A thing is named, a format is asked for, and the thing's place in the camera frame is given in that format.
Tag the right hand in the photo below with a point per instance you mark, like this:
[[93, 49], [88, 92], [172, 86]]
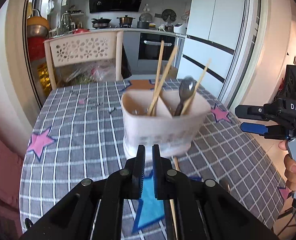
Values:
[[290, 172]]

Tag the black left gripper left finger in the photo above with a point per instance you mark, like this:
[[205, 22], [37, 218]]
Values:
[[135, 180]]

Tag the wooden chopstick in holder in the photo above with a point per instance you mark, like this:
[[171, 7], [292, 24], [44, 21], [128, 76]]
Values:
[[160, 84]]

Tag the beige plastic utensil holder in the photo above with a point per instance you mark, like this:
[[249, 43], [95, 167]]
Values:
[[173, 134]]

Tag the white refrigerator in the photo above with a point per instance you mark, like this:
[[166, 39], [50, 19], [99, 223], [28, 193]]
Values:
[[211, 39]]

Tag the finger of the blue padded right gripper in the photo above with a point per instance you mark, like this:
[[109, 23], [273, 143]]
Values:
[[253, 128]]

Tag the red plastic basket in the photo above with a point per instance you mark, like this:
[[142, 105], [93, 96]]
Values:
[[36, 48]]

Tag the steel cooking pot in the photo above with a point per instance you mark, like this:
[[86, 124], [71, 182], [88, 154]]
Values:
[[125, 22]]

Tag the black pot with lid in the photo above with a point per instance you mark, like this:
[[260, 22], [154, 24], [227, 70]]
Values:
[[144, 20]]

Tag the black built-in oven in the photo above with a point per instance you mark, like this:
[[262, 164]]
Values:
[[149, 46]]

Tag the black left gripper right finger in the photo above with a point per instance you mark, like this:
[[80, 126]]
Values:
[[162, 187]]

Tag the metal spoon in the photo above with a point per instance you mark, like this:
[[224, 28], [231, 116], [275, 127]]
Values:
[[186, 90], [225, 184]]

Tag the grey checked tablecloth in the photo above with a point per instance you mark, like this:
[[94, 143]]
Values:
[[85, 123]]

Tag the yellow and steel bowls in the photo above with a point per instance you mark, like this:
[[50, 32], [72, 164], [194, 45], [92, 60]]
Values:
[[37, 26]]

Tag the black wok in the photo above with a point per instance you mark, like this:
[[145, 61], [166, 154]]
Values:
[[100, 23]]

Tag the blue patterned wooden chopstick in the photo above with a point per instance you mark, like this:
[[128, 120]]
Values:
[[189, 100]]

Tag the beige plastic chair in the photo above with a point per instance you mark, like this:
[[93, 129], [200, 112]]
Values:
[[102, 44]]

